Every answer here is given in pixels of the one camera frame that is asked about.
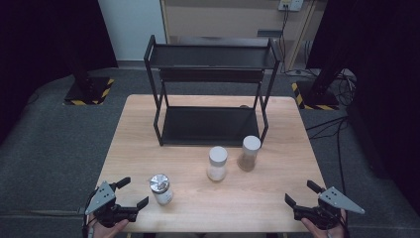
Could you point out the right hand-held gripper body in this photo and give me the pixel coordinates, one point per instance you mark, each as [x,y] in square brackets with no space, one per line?
[333,200]

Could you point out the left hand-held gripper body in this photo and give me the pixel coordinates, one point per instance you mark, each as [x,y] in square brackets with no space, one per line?
[102,201]

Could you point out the silver-lid jar of white powder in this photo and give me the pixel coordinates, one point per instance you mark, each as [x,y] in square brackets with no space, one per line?
[161,192]

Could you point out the white-lid jar of brown powder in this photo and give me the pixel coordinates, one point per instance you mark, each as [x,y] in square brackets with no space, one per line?
[248,158]

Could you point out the white-lid jar of white powder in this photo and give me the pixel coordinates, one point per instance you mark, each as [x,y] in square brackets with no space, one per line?
[217,167]

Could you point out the black metal two-tier rack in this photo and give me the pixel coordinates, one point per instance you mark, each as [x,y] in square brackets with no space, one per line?
[208,125]

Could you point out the person's left hand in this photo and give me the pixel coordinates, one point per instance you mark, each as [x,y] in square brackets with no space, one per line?
[105,232]

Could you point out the person's right hand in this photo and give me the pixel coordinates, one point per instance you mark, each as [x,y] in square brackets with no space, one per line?
[325,233]

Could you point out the metal stand with hazard-taped base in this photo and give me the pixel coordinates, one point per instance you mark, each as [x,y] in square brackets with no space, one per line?
[317,95]
[87,91]

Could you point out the dark curtain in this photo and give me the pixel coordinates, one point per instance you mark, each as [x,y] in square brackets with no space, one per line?
[386,82]
[39,49]

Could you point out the light wooden cabinet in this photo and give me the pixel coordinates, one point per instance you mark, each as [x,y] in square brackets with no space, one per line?
[214,20]

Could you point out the white wall power outlet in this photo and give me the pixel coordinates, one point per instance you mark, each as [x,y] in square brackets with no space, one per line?
[290,4]

